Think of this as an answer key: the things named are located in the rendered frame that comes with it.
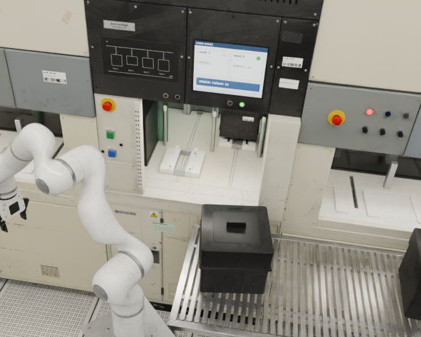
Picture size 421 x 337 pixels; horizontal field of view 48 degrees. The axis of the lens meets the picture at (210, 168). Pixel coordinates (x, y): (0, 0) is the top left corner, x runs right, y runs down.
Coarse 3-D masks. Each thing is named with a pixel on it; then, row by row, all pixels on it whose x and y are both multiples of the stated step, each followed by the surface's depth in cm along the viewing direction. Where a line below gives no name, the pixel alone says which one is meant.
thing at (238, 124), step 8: (224, 112) 256; (232, 112) 255; (240, 112) 254; (248, 112) 254; (256, 112) 253; (224, 120) 259; (232, 120) 258; (240, 120) 257; (248, 120) 256; (256, 120) 256; (224, 128) 262; (232, 128) 261; (240, 128) 260; (248, 128) 259; (256, 128) 259; (224, 136) 265; (232, 136) 264; (240, 136) 263; (248, 136) 262; (256, 136) 262
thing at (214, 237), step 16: (208, 208) 203; (224, 208) 204; (240, 208) 205; (256, 208) 205; (208, 224) 195; (224, 224) 196; (240, 224) 193; (256, 224) 197; (208, 240) 188; (224, 240) 188; (240, 240) 188; (256, 240) 189; (208, 256) 184; (224, 256) 184; (240, 256) 184; (256, 256) 184; (272, 256) 185
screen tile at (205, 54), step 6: (198, 48) 182; (198, 54) 183; (204, 54) 183; (210, 54) 183; (216, 54) 182; (228, 54) 182; (210, 60) 184; (216, 60) 184; (222, 60) 183; (228, 60) 183; (198, 66) 186; (204, 66) 186; (210, 66) 186; (216, 66) 185; (222, 66) 185; (198, 72) 188; (204, 72) 187; (210, 72) 187; (216, 72) 187; (222, 72) 186
